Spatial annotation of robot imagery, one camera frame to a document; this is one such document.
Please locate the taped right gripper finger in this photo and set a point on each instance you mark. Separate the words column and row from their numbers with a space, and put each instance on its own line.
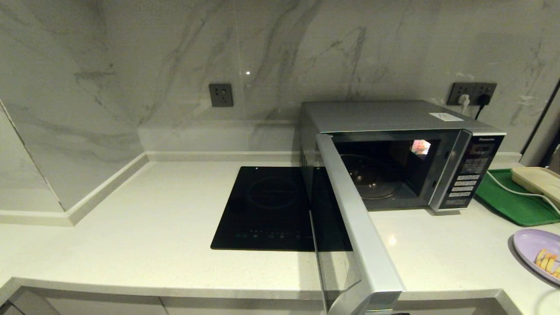
column 551, row 304

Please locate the yellow french fries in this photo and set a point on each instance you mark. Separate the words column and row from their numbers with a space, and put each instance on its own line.
column 547, row 262

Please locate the purple plate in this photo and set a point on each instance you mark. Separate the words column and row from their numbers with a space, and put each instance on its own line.
column 531, row 240

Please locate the microwave door with dark glass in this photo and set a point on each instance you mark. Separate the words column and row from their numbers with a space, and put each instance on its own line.
column 363, row 227

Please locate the white sheet of paper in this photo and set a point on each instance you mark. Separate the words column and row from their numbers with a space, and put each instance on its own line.
column 446, row 117

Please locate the silver Panasonic microwave oven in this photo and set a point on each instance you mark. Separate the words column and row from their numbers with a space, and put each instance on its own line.
column 372, row 116

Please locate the green plastic tray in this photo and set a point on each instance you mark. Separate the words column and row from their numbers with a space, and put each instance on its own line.
column 512, row 206

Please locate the black power plug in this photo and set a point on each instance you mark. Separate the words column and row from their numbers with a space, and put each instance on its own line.
column 483, row 99

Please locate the white power plug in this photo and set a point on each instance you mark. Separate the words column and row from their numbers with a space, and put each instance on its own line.
column 463, row 101

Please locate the black induction cooktop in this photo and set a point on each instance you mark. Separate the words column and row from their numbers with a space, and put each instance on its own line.
column 262, row 210

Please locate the angled cabinet corner panel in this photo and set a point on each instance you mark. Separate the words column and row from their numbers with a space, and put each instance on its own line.
column 26, row 306

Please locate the dark door frame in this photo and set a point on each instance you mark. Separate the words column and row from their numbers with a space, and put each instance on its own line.
column 554, row 146

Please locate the grey double wall socket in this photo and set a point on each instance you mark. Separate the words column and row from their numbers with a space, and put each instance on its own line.
column 455, row 89

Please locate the grey single wall socket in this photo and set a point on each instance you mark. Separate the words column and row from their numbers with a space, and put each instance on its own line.
column 221, row 95

